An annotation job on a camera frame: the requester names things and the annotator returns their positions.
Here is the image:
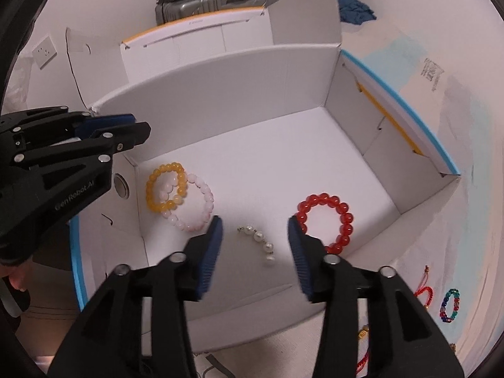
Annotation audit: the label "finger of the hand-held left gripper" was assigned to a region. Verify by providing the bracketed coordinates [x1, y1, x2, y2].
[12, 122, 152, 171]
[0, 106, 136, 144]

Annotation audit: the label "red string bracelet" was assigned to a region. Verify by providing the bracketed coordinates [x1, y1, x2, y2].
[413, 266, 434, 310]
[355, 323, 371, 376]

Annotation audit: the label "pink bead bracelet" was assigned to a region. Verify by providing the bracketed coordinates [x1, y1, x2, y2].
[159, 173, 215, 232]

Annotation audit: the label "multicolour glass bead bracelet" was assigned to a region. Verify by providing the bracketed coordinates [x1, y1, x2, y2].
[439, 288, 461, 324]

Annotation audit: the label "blue yellow printed cardboard box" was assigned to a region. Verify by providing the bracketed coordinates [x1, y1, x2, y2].
[65, 0, 461, 353]

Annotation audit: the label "crumpled blue clothes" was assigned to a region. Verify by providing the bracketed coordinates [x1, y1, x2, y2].
[339, 0, 376, 24]

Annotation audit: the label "silver hard suitcase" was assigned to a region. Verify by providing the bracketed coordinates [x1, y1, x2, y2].
[155, 0, 288, 28]

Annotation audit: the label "red bead bracelet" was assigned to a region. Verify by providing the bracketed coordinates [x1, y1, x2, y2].
[296, 193, 354, 256]

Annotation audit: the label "white wall socket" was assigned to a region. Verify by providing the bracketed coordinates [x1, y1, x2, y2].
[31, 33, 58, 67]

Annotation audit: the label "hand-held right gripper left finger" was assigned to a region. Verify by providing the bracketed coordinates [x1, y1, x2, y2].
[47, 216, 224, 378]

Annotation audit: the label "yellow bead bracelet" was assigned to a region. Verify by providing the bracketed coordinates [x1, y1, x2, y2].
[146, 161, 187, 213]

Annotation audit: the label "white pearl bracelet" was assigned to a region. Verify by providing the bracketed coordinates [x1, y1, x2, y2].
[237, 225, 276, 266]

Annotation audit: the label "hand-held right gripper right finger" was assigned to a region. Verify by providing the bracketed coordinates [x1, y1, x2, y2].
[287, 216, 465, 378]

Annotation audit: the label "person's left hand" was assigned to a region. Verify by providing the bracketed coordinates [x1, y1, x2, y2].
[0, 260, 31, 294]

